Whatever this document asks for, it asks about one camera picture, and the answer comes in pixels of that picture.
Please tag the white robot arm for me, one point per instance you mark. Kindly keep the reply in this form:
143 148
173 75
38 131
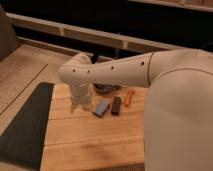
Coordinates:
178 111

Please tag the black rectangular remote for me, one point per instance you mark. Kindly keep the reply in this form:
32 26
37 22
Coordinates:
116 106

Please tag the grey couch corner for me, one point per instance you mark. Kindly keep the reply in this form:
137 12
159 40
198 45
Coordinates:
8 39

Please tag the orange handled tool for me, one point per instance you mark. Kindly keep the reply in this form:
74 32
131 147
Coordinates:
128 97

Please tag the dark green floor mat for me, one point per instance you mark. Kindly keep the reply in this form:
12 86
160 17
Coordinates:
23 140

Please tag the dark round bowl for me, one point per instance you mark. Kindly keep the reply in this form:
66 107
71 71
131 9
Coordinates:
104 88

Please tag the blue eraser block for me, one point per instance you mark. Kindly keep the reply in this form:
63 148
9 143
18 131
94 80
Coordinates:
101 108

